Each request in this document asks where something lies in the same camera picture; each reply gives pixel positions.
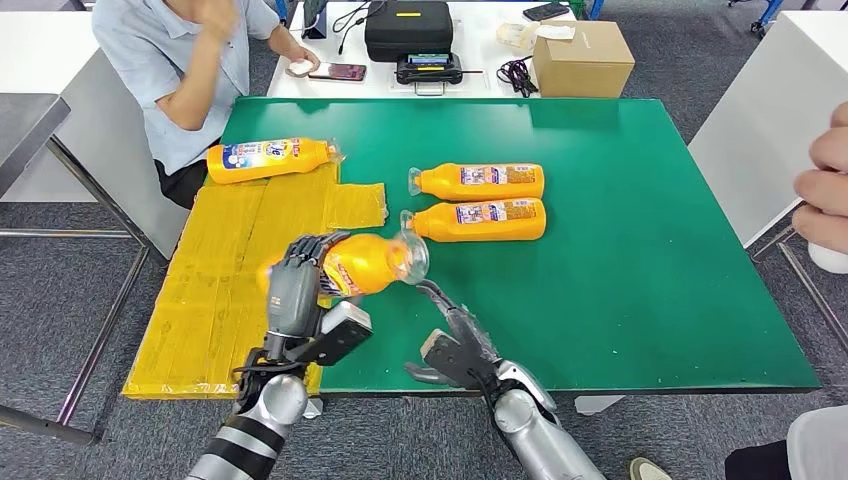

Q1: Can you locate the orange detergent bottle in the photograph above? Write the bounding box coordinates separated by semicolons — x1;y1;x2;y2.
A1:
256;228;432;299
399;197;549;244
407;162;547;203
205;137;346;185

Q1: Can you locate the person's hand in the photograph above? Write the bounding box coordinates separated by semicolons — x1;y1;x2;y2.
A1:
791;100;848;256

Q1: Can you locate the smartphone with reddish screen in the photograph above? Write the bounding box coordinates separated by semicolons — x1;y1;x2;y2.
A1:
307;61;368;83

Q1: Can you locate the white shoe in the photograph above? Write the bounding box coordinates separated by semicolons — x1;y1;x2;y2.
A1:
627;457;672;480

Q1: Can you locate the white rounded object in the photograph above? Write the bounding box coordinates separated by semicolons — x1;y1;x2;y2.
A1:
806;241;848;276

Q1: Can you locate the black handheld controller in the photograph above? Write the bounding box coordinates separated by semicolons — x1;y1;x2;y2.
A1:
394;52;485;97

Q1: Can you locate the thin black cable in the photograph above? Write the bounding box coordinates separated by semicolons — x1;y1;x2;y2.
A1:
331;0;387;56

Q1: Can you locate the clear plastic bag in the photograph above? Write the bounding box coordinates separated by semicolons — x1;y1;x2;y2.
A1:
495;21;539;51

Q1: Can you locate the black tablet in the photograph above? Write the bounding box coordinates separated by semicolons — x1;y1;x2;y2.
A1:
302;0;329;40

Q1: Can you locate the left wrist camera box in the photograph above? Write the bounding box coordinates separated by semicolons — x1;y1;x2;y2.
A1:
284;301;374;370

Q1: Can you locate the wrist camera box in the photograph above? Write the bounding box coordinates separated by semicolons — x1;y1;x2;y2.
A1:
420;329;498;392
284;301;374;370

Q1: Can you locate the black carrying case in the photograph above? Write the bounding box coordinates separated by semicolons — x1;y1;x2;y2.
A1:
364;1;455;64

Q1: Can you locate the grey steel table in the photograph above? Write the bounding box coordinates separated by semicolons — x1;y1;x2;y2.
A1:
0;92;154;445

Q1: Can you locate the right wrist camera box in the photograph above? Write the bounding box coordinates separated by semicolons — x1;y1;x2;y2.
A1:
420;329;498;392

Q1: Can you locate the person's right hand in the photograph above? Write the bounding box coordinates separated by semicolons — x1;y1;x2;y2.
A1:
192;0;240;38

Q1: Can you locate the person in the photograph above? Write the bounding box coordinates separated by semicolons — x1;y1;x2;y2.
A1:
90;0;323;212
723;405;848;480

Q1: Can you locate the white table with metal legs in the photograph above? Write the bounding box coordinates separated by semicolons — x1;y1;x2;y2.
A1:
687;9;848;356

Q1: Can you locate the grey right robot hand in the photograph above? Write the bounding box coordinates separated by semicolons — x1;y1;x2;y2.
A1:
404;279;501;389

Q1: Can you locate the person's left hand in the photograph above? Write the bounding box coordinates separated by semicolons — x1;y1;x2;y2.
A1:
283;44;323;79

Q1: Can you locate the yellow taped cardboard sheet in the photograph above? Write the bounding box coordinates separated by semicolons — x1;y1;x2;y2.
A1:
121;162;390;401

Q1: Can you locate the white desk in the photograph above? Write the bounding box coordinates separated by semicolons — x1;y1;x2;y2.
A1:
266;1;579;101

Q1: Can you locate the bundled black purple cable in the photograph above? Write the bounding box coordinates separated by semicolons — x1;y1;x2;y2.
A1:
495;55;541;99

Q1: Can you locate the blue metal cart frame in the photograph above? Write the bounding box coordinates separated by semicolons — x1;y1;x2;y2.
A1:
588;0;786;34

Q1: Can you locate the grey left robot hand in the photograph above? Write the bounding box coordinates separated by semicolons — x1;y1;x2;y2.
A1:
264;231;352;339

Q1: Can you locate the brown cardboard box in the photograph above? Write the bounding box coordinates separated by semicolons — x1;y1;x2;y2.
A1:
531;19;636;99

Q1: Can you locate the black smartphone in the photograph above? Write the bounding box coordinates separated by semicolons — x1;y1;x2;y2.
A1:
521;1;572;22

